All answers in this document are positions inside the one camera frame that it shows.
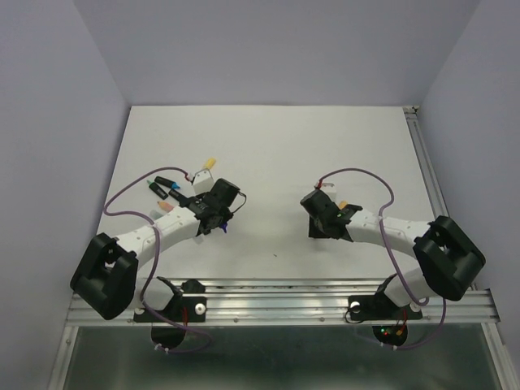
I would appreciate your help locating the black highlighter pink cap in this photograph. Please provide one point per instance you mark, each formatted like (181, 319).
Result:
(179, 197)

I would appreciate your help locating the aluminium front rail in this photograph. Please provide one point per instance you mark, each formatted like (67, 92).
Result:
(319, 302)

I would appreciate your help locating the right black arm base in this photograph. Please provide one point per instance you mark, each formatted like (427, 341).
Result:
(378, 307)

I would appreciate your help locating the translucent highlighter orange ink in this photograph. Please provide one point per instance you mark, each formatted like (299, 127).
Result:
(165, 206)

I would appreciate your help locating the yellow translucent highlighter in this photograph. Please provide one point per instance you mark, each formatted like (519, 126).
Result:
(209, 164)

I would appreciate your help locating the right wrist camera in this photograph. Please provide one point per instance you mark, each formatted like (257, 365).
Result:
(329, 189)

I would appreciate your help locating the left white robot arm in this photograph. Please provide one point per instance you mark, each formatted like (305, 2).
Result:
(106, 277)

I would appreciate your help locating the translucent highlighter mint green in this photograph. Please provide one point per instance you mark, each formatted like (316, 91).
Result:
(155, 214)

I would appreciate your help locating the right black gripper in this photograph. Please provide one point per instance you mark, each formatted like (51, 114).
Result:
(314, 231)

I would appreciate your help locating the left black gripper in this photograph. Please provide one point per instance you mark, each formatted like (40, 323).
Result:
(227, 214)

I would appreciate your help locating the black highlighter blue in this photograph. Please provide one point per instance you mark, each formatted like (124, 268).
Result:
(170, 184)

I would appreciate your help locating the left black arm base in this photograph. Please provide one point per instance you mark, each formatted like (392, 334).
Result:
(172, 312)

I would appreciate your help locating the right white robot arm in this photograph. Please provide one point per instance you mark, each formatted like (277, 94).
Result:
(448, 260)

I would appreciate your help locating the black highlighter green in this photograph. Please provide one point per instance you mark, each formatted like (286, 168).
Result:
(157, 190)

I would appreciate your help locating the aluminium rail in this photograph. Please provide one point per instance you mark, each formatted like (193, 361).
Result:
(429, 177)
(319, 302)

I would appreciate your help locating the aluminium right rail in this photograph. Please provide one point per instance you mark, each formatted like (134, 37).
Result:
(429, 177)

